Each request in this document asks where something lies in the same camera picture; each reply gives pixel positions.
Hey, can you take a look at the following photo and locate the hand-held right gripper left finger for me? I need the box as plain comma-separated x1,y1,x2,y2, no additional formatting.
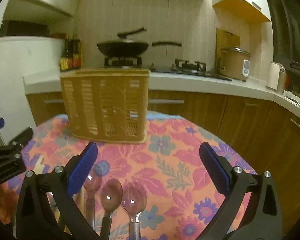
16,141,100,240

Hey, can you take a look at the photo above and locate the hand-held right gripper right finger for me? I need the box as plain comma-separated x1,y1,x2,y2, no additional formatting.
199,142,283,240

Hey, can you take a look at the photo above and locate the steel spoon with shiny handle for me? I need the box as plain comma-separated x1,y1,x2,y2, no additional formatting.
122,187,147,240
83,164,102,230

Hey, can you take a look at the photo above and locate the steel spoon with black handle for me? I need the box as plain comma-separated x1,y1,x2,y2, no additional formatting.
100,179,123,240

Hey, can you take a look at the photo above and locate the tan plastic slotted utensil holder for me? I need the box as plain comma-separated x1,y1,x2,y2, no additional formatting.
60,68,151,144

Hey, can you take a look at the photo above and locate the floral pink tablecloth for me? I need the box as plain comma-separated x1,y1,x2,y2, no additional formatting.
0,112,263,240

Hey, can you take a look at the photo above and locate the white side cabinet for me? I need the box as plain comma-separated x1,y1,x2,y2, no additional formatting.
0,36,65,140

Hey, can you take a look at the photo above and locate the white kitchen counter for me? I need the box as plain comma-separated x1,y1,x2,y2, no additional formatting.
24,69,300,128

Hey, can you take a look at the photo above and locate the dark sauce bottle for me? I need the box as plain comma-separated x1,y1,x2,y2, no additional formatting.
72,35,82,68
66,36,74,70
60,39,68,71

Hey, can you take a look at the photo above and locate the black gas stove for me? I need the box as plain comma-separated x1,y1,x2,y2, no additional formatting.
104,57,232,81

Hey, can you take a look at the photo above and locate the beige rice cooker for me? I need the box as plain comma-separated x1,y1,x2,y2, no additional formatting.
219,46,252,81

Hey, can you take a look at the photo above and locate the white kettle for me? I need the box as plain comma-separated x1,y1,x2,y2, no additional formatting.
266,62,285,92

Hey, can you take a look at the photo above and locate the steel thermos bottle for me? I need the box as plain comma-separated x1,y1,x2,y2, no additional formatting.
277,70,287,95

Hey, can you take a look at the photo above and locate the black wok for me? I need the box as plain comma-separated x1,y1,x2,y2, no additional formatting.
97,40,183,58

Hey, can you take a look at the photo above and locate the wooden cutting board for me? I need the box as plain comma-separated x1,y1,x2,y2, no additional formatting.
216,28,241,73

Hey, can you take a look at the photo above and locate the dark window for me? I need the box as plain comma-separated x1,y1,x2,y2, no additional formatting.
265,0,300,73

